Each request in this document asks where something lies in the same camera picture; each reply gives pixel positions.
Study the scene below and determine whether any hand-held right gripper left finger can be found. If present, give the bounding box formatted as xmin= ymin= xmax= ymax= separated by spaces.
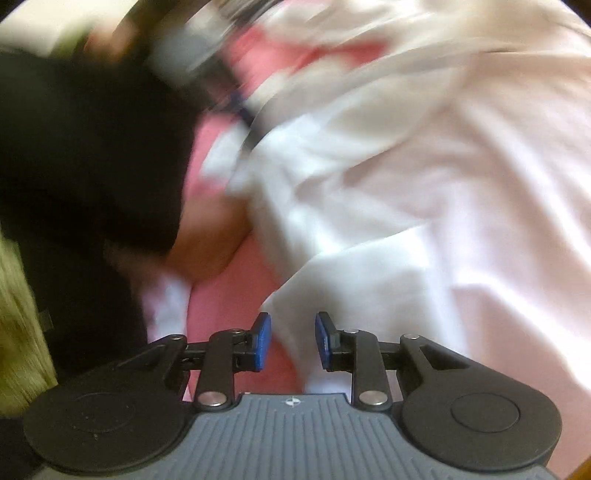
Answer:
xmin=117 ymin=311 xmax=273 ymax=411

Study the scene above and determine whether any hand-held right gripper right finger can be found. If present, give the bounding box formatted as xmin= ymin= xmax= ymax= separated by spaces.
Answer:
xmin=315 ymin=311 xmax=469 ymax=410

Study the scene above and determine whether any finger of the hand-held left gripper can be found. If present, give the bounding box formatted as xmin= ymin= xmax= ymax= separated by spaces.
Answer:
xmin=228 ymin=90 xmax=278 ymax=151

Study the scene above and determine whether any white shirt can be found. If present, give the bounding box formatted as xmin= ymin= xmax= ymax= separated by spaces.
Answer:
xmin=143 ymin=0 xmax=591 ymax=462

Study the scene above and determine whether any pink floral blanket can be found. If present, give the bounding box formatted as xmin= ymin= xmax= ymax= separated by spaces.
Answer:
xmin=182 ymin=23 xmax=384 ymax=402

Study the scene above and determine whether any person's black clothing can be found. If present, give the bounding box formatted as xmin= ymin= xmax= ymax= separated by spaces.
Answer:
xmin=0 ymin=51 xmax=206 ymax=416

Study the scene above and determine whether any green fuzzy blanket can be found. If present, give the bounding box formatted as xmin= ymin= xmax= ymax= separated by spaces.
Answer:
xmin=0 ymin=231 xmax=58 ymax=416

